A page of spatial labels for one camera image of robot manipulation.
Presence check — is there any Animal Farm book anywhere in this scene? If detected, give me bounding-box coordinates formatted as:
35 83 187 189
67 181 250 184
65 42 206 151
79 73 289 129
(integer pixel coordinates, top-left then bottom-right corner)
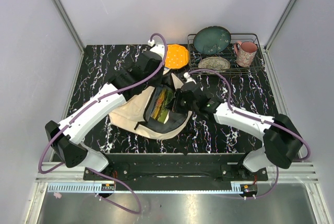
150 88 174 123

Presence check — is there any beige canvas backpack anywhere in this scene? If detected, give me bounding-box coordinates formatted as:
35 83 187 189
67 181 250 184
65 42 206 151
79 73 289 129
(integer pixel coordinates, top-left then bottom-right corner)
109 70 192 139

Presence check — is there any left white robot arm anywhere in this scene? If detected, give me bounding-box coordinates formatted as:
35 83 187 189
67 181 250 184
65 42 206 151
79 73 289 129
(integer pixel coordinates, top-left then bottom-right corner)
45 45 168 180

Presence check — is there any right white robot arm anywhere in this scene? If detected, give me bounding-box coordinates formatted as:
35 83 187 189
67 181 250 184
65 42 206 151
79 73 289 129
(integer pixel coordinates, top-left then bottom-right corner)
171 81 303 181

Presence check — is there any orange polka dot plate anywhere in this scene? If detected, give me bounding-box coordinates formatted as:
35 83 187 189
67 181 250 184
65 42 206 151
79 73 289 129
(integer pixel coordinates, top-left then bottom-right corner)
165 44 189 69

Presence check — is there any beige patterned plate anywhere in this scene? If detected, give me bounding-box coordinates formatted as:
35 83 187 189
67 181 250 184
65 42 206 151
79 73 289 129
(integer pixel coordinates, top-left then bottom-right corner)
198 56 231 73

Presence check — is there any dark teal plate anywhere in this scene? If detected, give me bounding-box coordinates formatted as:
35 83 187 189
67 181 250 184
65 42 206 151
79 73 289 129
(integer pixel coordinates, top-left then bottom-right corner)
193 26 232 55

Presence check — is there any pink patterned mug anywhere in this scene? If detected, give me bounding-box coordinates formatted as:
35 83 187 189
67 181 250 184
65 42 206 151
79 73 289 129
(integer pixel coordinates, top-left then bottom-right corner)
234 41 257 67

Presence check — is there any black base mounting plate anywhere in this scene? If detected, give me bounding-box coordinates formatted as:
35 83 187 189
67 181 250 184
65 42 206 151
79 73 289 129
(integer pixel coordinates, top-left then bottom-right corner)
83 153 268 183

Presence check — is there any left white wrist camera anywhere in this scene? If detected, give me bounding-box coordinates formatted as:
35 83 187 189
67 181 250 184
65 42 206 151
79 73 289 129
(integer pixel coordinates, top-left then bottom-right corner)
148 40 165 59

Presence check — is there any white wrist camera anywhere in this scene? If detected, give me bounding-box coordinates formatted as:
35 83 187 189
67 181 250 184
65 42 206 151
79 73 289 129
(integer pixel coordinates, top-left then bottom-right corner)
183 72 197 87
148 40 165 59

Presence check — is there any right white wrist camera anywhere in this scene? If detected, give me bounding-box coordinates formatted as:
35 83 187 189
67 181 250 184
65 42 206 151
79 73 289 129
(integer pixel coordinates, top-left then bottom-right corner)
183 72 197 87

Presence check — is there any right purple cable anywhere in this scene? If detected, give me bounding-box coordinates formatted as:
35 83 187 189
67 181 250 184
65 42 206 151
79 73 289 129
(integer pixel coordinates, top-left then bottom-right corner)
186 68 312 200

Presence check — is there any purple cable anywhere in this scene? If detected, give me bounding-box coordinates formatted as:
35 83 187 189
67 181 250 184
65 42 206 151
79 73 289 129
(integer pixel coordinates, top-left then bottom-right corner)
186 68 312 200
38 33 169 214

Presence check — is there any black wire dish rack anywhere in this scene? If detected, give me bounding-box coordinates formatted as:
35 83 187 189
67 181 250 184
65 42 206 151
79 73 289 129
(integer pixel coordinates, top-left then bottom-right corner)
187 33 265 76

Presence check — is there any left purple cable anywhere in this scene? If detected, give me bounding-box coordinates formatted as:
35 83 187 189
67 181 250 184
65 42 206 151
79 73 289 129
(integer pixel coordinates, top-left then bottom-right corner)
38 33 169 214

